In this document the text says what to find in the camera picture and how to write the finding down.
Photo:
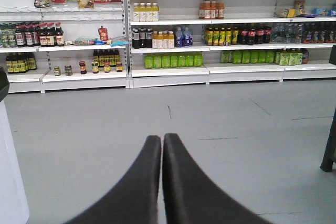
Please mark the white supermarket shelf unit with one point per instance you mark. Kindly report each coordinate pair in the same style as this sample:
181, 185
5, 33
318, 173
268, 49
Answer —
58, 67

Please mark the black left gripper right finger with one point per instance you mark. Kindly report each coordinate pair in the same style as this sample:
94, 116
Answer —
190, 196

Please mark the black wooden fruit stand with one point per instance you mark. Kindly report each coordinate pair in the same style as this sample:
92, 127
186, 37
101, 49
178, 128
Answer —
329, 153

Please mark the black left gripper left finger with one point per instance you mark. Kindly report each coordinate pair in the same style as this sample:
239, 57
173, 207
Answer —
134, 197

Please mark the white chest freezer black lid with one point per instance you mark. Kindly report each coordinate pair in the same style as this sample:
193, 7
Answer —
14, 206

